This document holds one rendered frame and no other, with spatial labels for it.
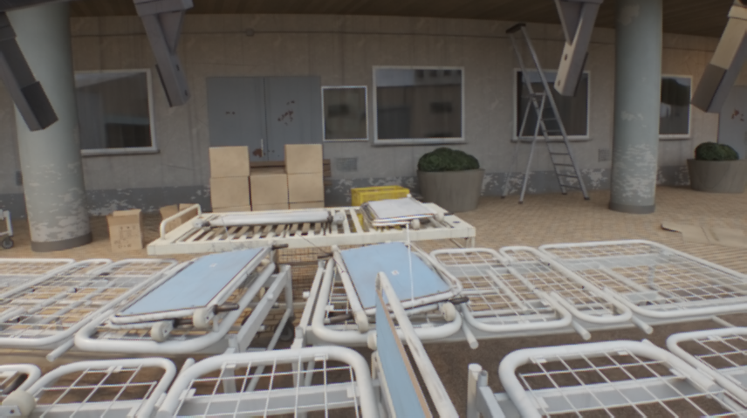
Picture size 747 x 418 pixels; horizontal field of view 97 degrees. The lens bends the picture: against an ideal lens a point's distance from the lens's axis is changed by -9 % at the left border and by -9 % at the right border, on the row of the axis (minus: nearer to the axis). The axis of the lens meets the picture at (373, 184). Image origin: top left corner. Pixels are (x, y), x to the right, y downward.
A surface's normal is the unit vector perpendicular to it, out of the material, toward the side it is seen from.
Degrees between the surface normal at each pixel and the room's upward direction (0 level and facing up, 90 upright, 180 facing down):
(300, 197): 90
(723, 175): 101
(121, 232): 90
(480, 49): 90
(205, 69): 90
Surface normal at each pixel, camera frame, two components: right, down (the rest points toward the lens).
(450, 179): -0.17, 0.31
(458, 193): 0.05, 0.31
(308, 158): 0.28, 0.11
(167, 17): 0.18, 0.50
